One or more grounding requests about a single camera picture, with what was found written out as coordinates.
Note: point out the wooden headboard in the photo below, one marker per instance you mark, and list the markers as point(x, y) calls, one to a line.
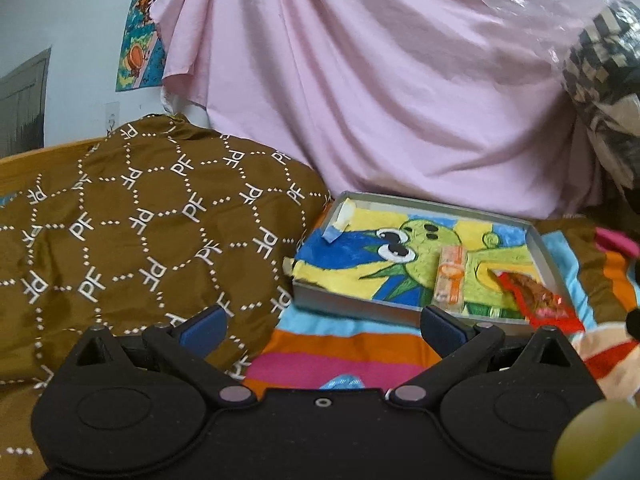
point(30, 165)

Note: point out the checkered cloth bundle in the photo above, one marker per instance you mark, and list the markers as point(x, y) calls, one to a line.
point(600, 80)

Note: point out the blue snack packet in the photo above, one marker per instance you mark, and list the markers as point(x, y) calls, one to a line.
point(345, 383)

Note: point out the large red snack packet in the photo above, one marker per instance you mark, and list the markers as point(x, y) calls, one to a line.
point(545, 305)

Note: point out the colourful striped blanket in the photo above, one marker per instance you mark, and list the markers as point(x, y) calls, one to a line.
point(325, 345)

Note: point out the brown patterned pillow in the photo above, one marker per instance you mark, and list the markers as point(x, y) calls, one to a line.
point(150, 210)

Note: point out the colourful wall poster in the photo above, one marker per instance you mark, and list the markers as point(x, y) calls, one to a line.
point(135, 60)

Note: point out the grey wall panel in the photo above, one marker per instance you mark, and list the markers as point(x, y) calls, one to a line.
point(25, 105)

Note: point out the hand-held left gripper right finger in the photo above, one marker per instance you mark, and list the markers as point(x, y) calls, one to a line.
point(441, 327)

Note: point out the white wall socket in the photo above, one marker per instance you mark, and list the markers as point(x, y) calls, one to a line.
point(112, 117)

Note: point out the pink bed sheet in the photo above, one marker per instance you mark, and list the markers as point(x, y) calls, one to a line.
point(375, 85)

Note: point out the grey cardboard tray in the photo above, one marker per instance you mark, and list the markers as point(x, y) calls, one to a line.
point(350, 306)

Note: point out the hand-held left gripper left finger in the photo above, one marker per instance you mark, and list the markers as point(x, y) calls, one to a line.
point(205, 331)

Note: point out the orange snack packet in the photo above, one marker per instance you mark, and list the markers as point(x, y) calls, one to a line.
point(450, 277)

